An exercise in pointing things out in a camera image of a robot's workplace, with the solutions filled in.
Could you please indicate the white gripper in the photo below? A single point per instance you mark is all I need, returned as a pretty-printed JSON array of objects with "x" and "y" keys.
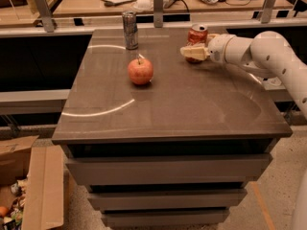
[{"x": 218, "y": 48}]

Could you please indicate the red coke can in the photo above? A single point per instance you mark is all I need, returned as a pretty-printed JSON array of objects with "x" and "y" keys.
[{"x": 197, "y": 34}]

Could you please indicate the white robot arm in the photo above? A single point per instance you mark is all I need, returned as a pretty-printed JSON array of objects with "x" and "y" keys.
[{"x": 278, "y": 201}]

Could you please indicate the red apple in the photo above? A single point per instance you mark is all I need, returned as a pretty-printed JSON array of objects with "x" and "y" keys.
[{"x": 140, "y": 71}]

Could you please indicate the silver energy drink can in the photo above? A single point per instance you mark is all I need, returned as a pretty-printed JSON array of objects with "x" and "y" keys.
[{"x": 130, "y": 29}]

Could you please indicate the grey drawer cabinet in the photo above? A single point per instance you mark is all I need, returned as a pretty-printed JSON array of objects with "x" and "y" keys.
[{"x": 179, "y": 150}]

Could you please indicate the cardboard box with items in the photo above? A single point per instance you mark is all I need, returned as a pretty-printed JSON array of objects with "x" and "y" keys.
[{"x": 40, "y": 171}]

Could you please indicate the grey metal bracket middle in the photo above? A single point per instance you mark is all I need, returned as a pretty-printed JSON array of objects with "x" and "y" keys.
[{"x": 158, "y": 13}]

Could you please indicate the grey metal bracket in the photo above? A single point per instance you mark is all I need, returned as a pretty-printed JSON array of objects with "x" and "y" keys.
[
  {"x": 158, "y": 13},
  {"x": 266, "y": 12},
  {"x": 45, "y": 15}
]

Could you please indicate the grey metal bracket right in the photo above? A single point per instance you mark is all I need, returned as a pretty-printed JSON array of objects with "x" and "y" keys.
[{"x": 266, "y": 12}]

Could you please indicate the grey metal bracket left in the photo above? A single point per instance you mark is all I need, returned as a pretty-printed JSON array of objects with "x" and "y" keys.
[{"x": 45, "y": 15}]

